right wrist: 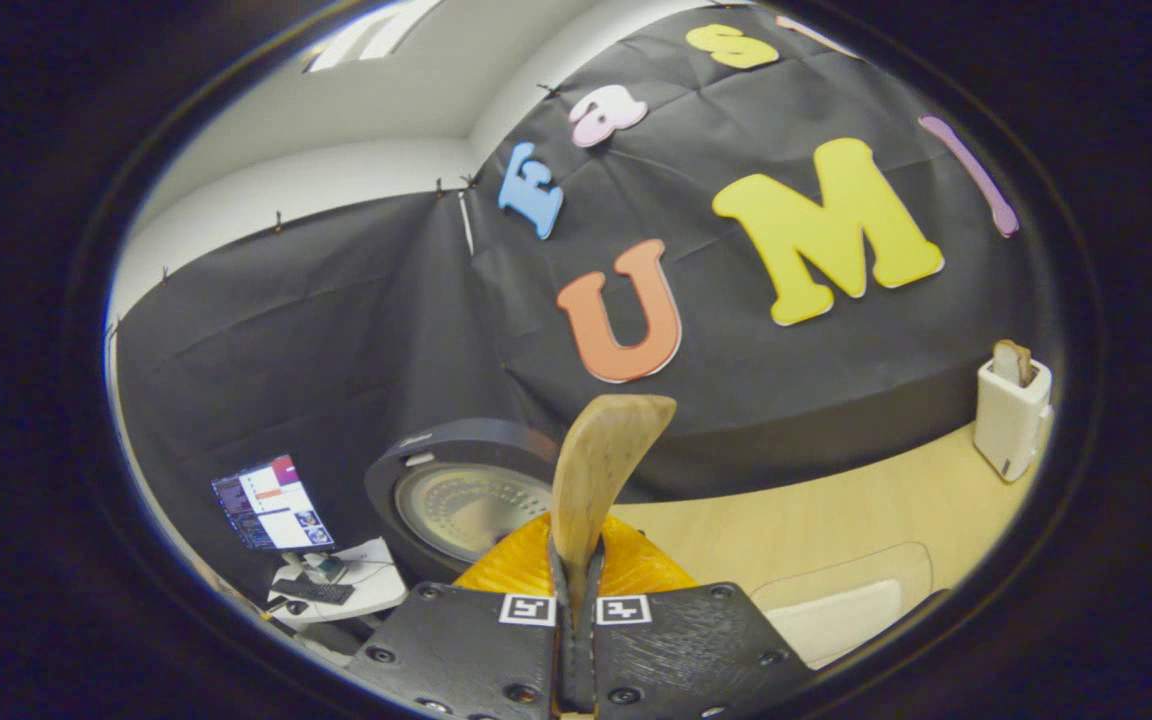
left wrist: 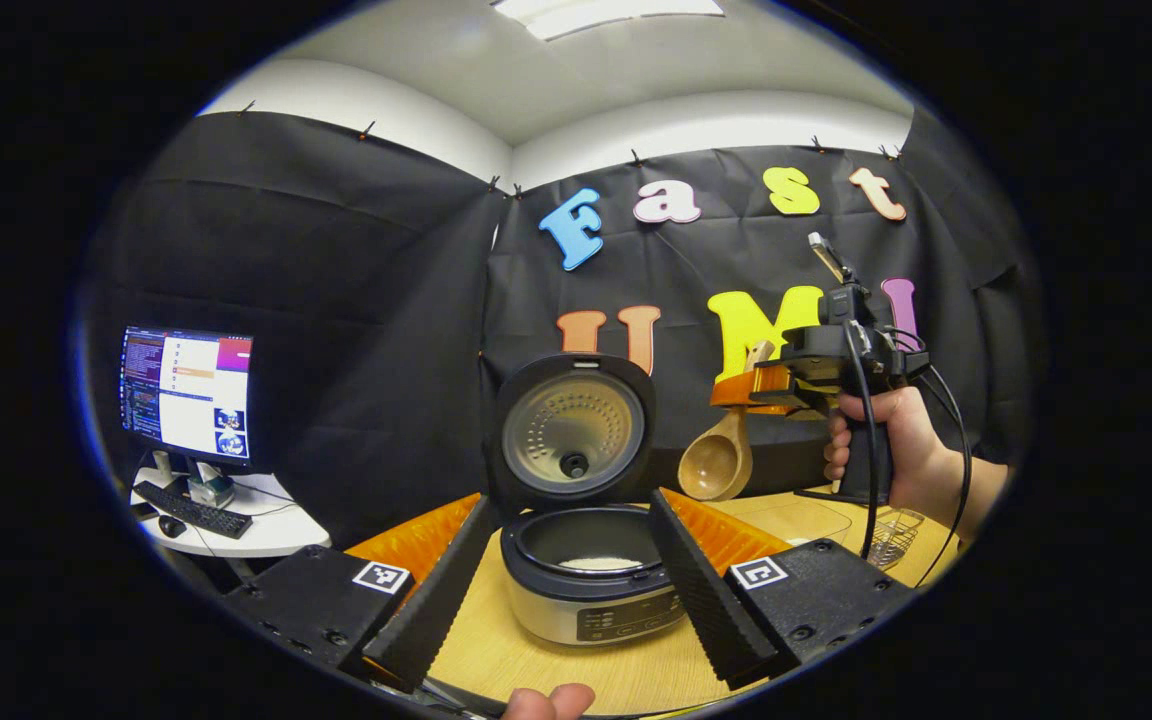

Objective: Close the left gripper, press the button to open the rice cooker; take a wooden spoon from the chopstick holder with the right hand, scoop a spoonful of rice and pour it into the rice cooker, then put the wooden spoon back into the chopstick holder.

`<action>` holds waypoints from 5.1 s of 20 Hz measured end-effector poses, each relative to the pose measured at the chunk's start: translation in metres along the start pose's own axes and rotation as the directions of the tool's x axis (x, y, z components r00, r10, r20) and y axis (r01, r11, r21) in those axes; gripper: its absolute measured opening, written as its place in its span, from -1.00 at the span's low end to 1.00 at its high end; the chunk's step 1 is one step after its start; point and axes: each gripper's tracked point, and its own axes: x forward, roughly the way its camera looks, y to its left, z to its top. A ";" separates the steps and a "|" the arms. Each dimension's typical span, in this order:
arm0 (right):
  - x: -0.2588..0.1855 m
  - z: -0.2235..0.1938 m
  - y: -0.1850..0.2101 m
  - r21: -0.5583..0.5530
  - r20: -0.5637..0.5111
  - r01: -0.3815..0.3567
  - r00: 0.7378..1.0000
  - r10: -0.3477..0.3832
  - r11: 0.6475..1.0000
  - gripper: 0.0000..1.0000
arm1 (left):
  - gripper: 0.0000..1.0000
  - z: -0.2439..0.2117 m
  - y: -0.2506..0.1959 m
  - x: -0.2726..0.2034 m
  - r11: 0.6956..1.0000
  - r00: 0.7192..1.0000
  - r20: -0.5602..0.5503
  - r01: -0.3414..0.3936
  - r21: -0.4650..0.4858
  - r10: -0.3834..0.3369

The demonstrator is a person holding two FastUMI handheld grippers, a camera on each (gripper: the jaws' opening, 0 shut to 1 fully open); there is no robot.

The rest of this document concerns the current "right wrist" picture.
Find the black silver rice cooker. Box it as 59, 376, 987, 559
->
364, 418, 562, 586

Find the computer monitor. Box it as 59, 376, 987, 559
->
211, 455, 335, 553

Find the toasted bread slice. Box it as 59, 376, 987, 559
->
993, 339, 1035, 388

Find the ceiling light panel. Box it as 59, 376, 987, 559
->
304, 0, 442, 73

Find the wooden spoon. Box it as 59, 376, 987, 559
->
549, 394, 678, 601

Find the black keyboard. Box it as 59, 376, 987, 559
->
271, 575, 357, 606

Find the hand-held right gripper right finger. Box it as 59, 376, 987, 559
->
576, 515, 817, 720

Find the white toaster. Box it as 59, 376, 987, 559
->
973, 355, 1054, 483

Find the white side table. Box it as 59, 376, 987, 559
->
266, 537, 409, 626

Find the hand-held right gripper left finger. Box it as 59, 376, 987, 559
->
348, 515, 577, 720

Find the white rice container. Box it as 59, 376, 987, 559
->
766, 580, 905, 669

